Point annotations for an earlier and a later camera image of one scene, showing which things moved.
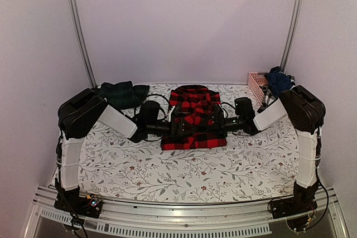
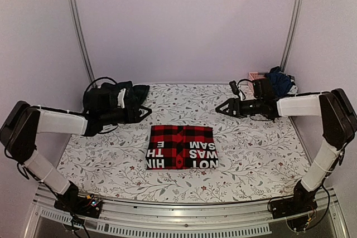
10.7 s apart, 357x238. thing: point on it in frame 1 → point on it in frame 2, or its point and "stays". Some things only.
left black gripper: x=179 y=131 → x=136 y=113
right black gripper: x=221 y=129 → x=232 y=103
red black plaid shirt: x=193 y=110 → x=182 y=146
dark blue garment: x=278 y=81 stays
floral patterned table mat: x=256 y=166 stays
